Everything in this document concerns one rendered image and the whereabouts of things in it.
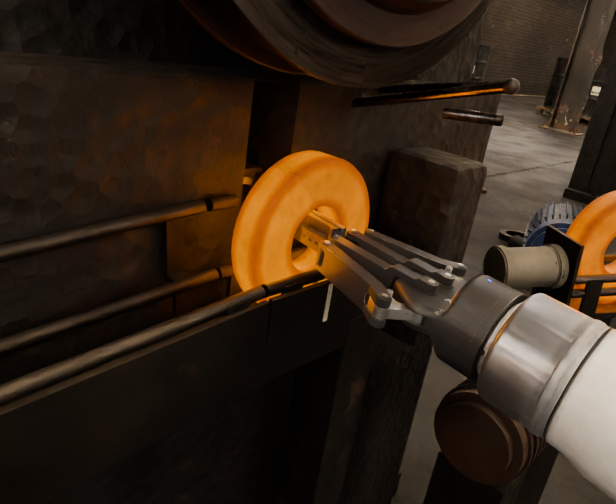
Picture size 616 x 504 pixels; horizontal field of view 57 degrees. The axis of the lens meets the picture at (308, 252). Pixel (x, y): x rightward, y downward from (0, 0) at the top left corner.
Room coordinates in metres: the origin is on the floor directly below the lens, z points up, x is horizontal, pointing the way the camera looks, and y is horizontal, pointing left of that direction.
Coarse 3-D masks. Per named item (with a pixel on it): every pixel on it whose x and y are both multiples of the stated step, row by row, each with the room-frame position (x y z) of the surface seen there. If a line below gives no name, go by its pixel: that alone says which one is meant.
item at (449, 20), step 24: (312, 0) 0.41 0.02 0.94; (336, 0) 0.42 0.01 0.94; (360, 0) 0.44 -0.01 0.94; (384, 0) 0.45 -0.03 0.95; (408, 0) 0.46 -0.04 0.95; (432, 0) 0.48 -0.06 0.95; (456, 0) 0.54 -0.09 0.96; (480, 0) 0.57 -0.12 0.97; (336, 24) 0.43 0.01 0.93; (360, 24) 0.45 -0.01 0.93; (384, 24) 0.47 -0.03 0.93; (408, 24) 0.49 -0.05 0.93; (432, 24) 0.52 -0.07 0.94; (456, 24) 0.55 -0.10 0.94
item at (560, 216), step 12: (552, 204) 2.57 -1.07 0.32; (564, 204) 2.62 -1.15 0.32; (540, 216) 2.47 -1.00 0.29; (552, 216) 2.38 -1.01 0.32; (564, 216) 2.40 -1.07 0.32; (576, 216) 2.44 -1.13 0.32; (528, 228) 2.43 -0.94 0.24; (540, 228) 2.28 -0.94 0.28; (564, 228) 2.25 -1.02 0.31; (528, 240) 2.30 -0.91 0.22; (540, 240) 2.26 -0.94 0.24
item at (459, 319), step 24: (408, 288) 0.40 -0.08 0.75; (456, 288) 0.42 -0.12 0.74; (480, 288) 0.38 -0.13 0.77; (504, 288) 0.38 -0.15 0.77; (432, 312) 0.38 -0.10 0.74; (456, 312) 0.37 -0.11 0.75; (480, 312) 0.36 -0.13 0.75; (504, 312) 0.36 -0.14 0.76; (432, 336) 0.37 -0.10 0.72; (456, 336) 0.36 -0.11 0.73; (480, 336) 0.35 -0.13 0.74; (456, 360) 0.36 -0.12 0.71
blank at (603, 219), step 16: (592, 208) 0.72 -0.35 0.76; (608, 208) 0.71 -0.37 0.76; (576, 224) 0.72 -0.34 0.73; (592, 224) 0.70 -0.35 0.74; (608, 224) 0.71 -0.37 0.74; (576, 240) 0.71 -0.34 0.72; (592, 240) 0.70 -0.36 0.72; (608, 240) 0.71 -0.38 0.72; (592, 256) 0.71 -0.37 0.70; (592, 272) 0.71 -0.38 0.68; (608, 272) 0.72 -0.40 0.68; (576, 288) 0.71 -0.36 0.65
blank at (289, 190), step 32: (288, 160) 0.49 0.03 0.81; (320, 160) 0.49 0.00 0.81; (256, 192) 0.47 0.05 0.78; (288, 192) 0.46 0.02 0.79; (320, 192) 0.49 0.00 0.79; (352, 192) 0.53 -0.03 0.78; (256, 224) 0.45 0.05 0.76; (288, 224) 0.47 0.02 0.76; (352, 224) 0.54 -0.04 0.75; (256, 256) 0.44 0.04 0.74; (288, 256) 0.47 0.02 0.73
